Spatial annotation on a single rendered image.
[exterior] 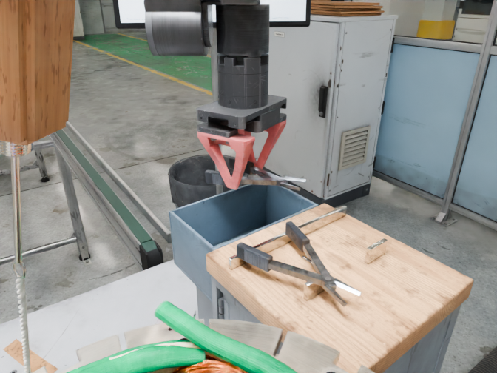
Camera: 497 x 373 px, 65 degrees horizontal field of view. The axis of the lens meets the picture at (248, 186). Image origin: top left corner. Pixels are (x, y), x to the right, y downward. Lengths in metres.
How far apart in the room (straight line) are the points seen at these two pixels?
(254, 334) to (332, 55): 2.10
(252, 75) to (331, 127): 2.01
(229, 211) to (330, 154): 1.94
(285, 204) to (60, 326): 0.47
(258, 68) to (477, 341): 1.75
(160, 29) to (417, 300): 0.36
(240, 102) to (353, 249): 0.20
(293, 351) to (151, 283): 0.59
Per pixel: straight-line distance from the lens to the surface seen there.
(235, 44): 0.43
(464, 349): 1.96
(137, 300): 0.83
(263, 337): 0.31
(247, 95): 0.43
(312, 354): 0.30
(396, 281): 0.42
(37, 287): 2.27
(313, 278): 0.37
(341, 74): 2.37
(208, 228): 0.56
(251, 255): 0.39
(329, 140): 2.46
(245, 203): 0.59
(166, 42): 0.44
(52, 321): 0.84
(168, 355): 0.23
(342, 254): 0.44
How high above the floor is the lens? 1.32
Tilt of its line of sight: 26 degrees down
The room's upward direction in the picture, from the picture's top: straight up
